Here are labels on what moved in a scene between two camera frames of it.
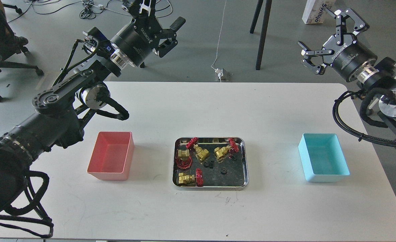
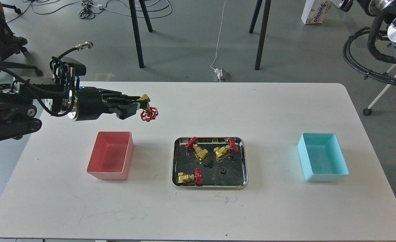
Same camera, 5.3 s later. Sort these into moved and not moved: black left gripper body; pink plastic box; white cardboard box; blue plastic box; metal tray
Moved: black left gripper body
Not moved: metal tray; pink plastic box; white cardboard box; blue plastic box
